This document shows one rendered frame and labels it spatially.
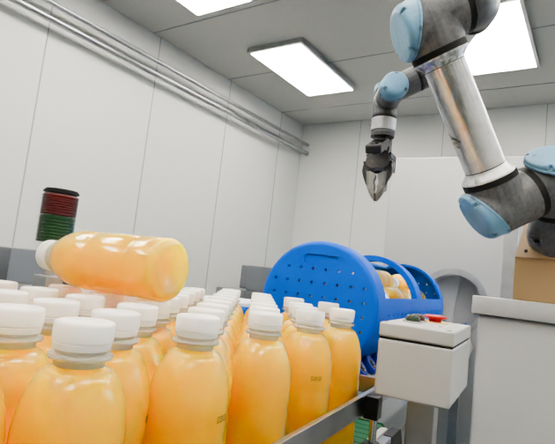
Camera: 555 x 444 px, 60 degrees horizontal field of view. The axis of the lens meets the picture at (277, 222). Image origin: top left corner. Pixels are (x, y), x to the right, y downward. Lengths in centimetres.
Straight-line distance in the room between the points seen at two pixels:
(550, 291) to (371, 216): 548
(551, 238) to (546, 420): 39
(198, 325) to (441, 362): 37
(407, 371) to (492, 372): 51
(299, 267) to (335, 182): 589
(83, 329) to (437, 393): 49
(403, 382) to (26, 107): 402
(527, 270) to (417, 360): 63
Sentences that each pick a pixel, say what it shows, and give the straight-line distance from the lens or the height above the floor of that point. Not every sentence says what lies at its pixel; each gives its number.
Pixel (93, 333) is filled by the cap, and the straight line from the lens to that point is 34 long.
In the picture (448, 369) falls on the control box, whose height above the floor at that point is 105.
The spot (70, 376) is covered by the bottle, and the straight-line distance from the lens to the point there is 34.
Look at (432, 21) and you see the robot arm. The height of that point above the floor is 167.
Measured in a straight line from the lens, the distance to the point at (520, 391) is 119.
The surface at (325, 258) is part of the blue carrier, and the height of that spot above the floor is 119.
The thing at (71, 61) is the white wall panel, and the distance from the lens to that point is 472.
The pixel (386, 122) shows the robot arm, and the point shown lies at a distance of 152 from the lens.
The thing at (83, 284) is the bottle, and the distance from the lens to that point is 62.
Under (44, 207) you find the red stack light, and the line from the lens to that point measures 97.
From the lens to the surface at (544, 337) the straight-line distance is 118.
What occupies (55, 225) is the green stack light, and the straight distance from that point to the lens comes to 96.
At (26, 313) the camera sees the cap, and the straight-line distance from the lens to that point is 39.
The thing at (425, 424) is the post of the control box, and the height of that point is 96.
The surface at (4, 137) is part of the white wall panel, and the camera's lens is 431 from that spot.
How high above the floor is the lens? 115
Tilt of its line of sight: 6 degrees up
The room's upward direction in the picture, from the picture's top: 6 degrees clockwise
